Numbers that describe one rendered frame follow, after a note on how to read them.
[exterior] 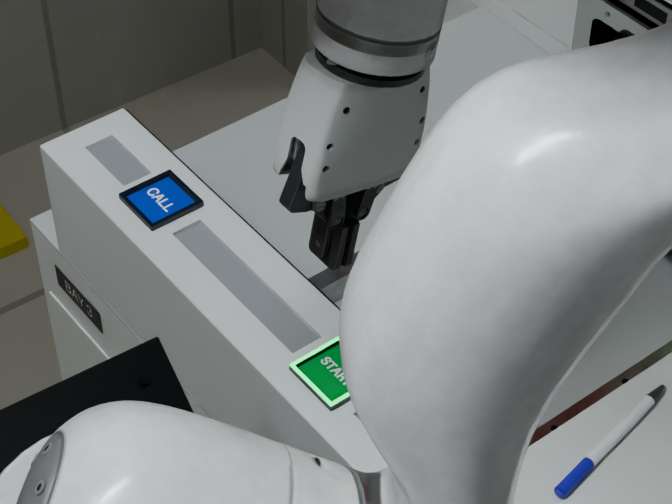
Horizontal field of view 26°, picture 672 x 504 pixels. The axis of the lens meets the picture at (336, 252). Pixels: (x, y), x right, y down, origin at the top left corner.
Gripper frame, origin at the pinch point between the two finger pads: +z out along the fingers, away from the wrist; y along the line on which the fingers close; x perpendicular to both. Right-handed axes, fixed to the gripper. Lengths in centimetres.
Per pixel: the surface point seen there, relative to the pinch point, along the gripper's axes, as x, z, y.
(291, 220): -29.1, 25.4, -22.7
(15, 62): -151, 82, -59
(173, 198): -25.4, 14.5, -4.4
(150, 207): -25.6, 15.0, -2.1
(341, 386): 1.5, 14.9, -2.7
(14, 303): -114, 106, -39
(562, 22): -32, 12, -62
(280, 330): -6.9, 15.6, -3.1
